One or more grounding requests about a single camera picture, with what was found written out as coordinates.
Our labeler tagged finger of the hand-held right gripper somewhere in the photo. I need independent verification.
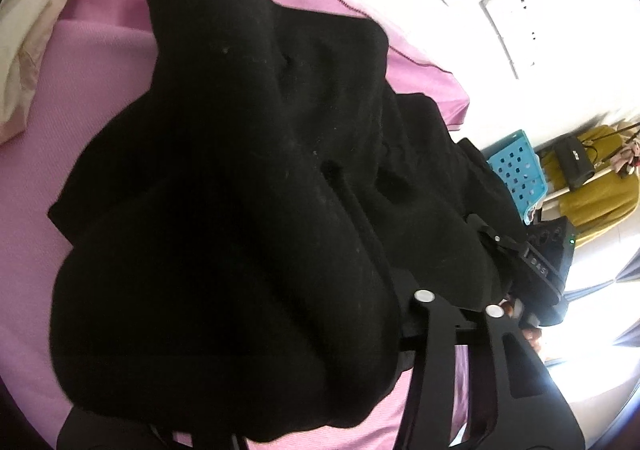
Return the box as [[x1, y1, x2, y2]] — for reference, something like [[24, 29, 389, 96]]
[[465, 214, 532, 258]]

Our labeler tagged black coat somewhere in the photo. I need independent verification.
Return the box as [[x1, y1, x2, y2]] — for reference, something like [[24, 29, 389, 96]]
[[47, 0, 532, 443]]

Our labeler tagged pink bed sheet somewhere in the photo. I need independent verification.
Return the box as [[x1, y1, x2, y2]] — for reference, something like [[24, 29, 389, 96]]
[[0, 0, 473, 450]]

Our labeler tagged blue perforated plastic basket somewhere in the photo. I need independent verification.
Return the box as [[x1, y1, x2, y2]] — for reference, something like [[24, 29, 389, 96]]
[[487, 129, 551, 224]]

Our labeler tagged cream pillow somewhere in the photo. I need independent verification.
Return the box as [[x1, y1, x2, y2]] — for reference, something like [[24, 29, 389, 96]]
[[0, 0, 81, 146]]

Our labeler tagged white wall socket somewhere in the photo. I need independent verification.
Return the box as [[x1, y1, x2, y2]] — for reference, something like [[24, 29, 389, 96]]
[[497, 22, 537, 55], [509, 50, 540, 81], [479, 0, 530, 28]]

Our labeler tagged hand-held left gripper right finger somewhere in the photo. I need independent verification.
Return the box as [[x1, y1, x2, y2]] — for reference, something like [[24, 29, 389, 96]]
[[399, 288, 587, 450]]

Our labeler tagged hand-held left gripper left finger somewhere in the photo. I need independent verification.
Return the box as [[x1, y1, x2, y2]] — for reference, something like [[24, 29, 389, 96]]
[[56, 422, 171, 450]]

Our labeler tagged yellow hanging garment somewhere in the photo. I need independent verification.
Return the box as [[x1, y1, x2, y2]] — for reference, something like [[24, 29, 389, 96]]
[[542, 125, 640, 243]]

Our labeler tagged small black bag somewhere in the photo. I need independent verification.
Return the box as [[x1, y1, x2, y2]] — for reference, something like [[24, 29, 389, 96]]
[[554, 135, 597, 191]]

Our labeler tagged person's right hand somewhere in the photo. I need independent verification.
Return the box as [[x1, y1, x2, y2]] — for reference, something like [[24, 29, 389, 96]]
[[504, 299, 543, 353]]

